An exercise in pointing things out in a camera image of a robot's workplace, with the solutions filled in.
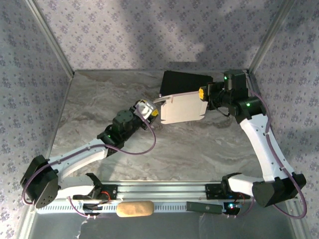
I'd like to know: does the black case with metal latches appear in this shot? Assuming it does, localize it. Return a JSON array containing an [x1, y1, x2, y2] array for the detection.
[[159, 70, 214, 99]]

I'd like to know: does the tan oval pad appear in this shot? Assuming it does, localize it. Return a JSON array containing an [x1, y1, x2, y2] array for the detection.
[[116, 200, 155, 218]]

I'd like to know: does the black connector block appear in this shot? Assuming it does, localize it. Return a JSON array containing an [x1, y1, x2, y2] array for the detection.
[[83, 203, 111, 211]]

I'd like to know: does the black flat device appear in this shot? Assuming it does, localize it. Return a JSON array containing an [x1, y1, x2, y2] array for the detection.
[[186, 201, 223, 215]]

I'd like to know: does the circuit board with lights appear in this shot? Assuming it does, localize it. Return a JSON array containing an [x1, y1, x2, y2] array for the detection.
[[222, 202, 244, 215]]

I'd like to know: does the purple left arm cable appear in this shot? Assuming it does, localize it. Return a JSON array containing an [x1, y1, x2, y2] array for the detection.
[[21, 113, 157, 220]]

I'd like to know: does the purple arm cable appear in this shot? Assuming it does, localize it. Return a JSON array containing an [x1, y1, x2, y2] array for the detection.
[[225, 89, 308, 220], [21, 113, 157, 220]]

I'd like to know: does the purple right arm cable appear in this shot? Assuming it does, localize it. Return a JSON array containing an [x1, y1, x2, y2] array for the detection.
[[225, 89, 308, 220]]

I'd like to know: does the aluminium corner post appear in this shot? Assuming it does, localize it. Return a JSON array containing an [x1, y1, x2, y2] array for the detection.
[[248, 0, 298, 73], [24, 0, 75, 77]]

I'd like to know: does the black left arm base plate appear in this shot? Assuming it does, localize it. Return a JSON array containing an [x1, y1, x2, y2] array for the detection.
[[92, 183, 118, 201]]

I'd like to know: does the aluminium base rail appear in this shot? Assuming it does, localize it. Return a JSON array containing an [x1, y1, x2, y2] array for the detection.
[[57, 180, 299, 203]]

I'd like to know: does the white slotted cable duct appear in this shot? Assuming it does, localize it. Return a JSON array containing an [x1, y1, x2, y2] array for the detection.
[[36, 202, 226, 215]]

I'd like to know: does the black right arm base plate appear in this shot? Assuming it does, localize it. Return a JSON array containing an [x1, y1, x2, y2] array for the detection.
[[204, 183, 251, 200]]

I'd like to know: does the aluminium frame bar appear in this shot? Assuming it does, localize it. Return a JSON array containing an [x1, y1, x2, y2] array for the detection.
[[17, 208, 38, 239], [286, 208, 309, 239]]

